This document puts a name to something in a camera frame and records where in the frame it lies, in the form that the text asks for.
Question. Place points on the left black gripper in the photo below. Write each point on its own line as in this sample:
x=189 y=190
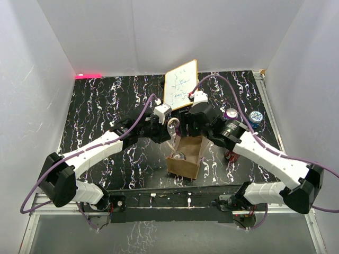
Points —
x=163 y=135

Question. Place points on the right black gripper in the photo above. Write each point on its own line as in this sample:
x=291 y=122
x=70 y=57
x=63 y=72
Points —
x=186 y=117

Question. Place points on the patterned canvas tote bag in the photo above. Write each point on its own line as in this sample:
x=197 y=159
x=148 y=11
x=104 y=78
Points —
x=193 y=148

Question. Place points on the red soda can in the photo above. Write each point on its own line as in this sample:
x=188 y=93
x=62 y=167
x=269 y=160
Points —
x=231 y=156

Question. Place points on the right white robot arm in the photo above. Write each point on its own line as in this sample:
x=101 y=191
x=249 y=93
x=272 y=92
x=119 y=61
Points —
x=299 y=182

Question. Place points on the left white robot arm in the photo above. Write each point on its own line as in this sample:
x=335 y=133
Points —
x=60 y=173

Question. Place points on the blue beverage can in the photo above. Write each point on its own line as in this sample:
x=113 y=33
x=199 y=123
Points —
x=255 y=118

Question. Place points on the small wood-framed whiteboard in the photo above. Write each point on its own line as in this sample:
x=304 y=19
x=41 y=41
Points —
x=179 y=82

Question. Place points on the pink tape strip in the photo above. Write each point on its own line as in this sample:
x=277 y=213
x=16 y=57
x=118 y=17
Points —
x=87 y=76

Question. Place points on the black front base bar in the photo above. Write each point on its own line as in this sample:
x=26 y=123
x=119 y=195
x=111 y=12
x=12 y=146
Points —
x=180 y=204

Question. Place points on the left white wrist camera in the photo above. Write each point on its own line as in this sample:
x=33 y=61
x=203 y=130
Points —
x=162 y=111

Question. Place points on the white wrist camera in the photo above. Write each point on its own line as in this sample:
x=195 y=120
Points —
x=198 y=97
x=162 y=111

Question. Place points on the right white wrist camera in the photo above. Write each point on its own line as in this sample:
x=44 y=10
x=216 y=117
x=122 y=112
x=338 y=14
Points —
x=198 y=97

